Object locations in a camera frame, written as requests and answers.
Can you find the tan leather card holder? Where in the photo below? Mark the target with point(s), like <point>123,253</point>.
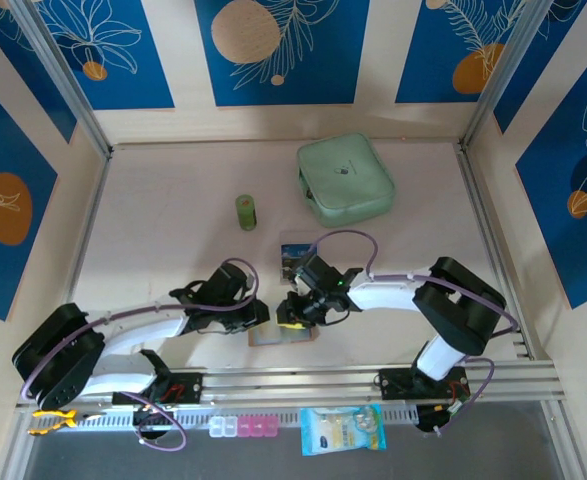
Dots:
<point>268,339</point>

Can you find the dark photo credit card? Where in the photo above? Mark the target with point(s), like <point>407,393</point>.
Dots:
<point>287,274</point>

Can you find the blue credit card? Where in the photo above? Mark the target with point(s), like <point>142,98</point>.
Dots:
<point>293,251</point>

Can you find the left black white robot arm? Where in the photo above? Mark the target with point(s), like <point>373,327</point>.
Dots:
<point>53,350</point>

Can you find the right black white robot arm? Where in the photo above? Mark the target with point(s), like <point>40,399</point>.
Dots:
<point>460,310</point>

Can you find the small green cylinder bottle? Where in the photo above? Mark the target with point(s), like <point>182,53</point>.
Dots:
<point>246,215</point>

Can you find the clear and pink pill organizer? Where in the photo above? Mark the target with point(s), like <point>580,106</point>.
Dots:
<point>245,427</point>

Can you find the mint green zipper pouch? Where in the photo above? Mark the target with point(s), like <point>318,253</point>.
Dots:
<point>345,175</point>

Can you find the blue yellow snack packet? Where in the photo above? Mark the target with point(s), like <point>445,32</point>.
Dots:
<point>343,430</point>

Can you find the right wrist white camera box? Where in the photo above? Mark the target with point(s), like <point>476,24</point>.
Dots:
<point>300,288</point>

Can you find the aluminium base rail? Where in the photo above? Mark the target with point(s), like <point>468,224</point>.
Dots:
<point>293,380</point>

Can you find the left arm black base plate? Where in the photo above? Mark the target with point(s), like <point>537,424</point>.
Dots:
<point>188,387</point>

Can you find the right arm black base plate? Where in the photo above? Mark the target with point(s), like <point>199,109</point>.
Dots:
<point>395,382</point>

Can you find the aluminium side rail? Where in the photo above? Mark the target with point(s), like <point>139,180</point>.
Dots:
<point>478,210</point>

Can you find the aluminium frame post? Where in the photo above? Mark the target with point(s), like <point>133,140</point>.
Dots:
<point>60,75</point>
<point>505,75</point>

